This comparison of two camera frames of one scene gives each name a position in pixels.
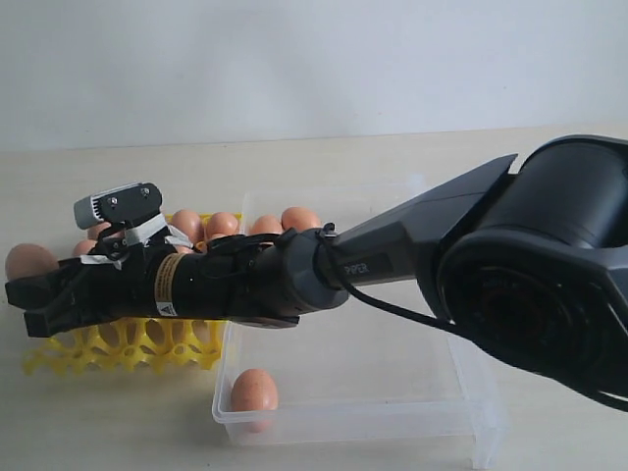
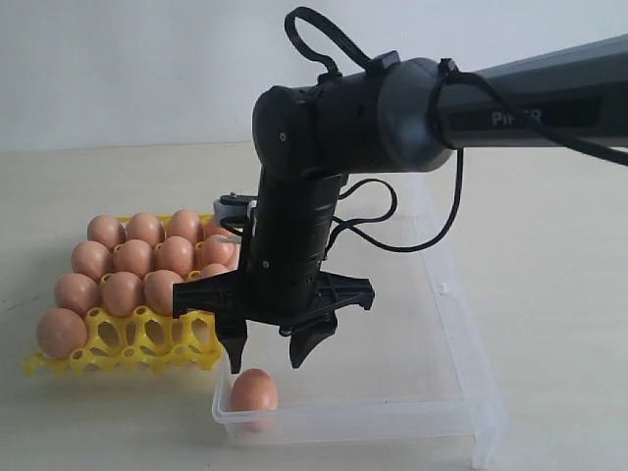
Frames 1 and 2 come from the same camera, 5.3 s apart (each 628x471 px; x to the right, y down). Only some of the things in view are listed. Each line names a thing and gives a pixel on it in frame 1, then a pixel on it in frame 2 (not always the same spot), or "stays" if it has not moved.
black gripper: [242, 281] → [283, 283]
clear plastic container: [356, 375] stays
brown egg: [27, 260] → [61, 332]
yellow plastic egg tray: [130, 344] stays
